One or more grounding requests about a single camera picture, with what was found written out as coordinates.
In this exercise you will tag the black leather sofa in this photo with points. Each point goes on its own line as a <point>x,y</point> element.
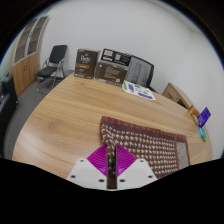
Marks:
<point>8,96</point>

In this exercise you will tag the small blue box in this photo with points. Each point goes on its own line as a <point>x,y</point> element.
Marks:
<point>200,131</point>

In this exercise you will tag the small orange box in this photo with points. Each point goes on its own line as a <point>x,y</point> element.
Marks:
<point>194,115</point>

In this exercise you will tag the brown patterned towel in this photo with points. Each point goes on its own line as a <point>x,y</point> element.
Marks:
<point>146,143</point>

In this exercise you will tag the tall brown cardboard box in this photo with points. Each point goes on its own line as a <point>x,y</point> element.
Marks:
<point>86,63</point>

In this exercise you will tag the black folding chair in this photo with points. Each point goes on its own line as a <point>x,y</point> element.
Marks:
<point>57,55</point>

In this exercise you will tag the grey backpack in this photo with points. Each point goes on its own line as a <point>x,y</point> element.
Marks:
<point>138,73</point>

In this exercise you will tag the white printed paper sheet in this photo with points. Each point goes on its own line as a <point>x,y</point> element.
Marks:
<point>138,90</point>

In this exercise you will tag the wooden cabinet with glass doors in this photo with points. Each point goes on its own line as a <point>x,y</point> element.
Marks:
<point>25,70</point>

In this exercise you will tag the wooden side desk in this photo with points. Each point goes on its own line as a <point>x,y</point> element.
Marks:
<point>175,95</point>

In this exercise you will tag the black mesh office chair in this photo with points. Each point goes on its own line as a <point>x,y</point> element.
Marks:
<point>150,75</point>

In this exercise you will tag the black printed cardboard box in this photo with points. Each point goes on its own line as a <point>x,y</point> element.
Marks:
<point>116,56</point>

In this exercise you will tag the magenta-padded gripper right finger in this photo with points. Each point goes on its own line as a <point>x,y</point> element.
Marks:
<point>128,166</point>

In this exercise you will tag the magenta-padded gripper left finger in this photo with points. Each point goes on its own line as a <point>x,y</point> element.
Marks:
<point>95,165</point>

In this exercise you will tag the purple standing sign card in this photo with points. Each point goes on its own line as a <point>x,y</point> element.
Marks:
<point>203,117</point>

